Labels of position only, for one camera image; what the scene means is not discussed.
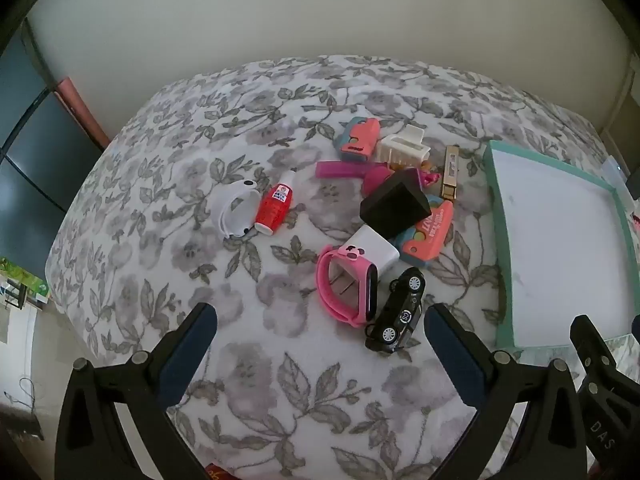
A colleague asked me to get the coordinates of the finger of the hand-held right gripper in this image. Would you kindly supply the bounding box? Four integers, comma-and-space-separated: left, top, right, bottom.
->
570, 315, 640, 467

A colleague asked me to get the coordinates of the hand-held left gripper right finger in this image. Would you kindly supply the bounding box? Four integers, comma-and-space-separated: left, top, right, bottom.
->
422, 302, 588, 480

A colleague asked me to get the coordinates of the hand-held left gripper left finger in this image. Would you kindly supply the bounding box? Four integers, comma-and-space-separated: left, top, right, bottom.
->
54, 302, 236, 480

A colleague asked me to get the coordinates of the black toy car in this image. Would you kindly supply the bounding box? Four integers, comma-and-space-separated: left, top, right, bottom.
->
364, 266, 426, 356

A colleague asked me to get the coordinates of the pink smartwatch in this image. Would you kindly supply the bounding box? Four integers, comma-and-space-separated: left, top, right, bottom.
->
316, 244, 379, 329

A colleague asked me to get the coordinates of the teal rimmed white tray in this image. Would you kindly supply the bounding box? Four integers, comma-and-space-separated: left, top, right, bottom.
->
482, 139, 632, 351

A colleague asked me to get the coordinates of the white charger plug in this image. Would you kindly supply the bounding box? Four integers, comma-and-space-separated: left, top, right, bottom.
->
330, 225, 401, 301

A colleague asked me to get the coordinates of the white watch band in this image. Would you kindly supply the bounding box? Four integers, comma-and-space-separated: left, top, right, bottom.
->
217, 178, 261, 241

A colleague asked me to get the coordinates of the red glue bottle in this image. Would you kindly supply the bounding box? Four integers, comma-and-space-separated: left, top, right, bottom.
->
254, 170, 297, 236

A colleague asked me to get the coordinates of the black wedge box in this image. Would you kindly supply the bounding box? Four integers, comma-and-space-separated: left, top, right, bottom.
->
359, 167, 432, 240

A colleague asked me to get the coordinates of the pink toy dog figure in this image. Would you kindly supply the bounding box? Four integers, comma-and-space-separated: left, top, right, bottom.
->
361, 162, 443, 201

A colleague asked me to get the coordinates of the white hair claw clip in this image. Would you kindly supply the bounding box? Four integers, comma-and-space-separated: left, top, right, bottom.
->
376, 123, 432, 171

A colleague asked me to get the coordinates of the magenta plastic bar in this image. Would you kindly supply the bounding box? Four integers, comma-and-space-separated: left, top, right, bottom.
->
315, 160, 388, 180

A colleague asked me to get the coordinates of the blue pink eraser black print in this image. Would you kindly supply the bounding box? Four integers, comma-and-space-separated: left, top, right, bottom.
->
334, 116, 382, 163

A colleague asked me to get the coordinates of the floral printed blanket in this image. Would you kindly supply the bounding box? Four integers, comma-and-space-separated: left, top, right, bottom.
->
45, 55, 631, 480

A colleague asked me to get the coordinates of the green printed box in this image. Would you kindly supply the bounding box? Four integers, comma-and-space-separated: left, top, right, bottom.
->
0, 257, 51, 311

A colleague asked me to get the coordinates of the dark cabinet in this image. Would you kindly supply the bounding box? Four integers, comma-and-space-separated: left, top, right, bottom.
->
0, 25, 83, 281

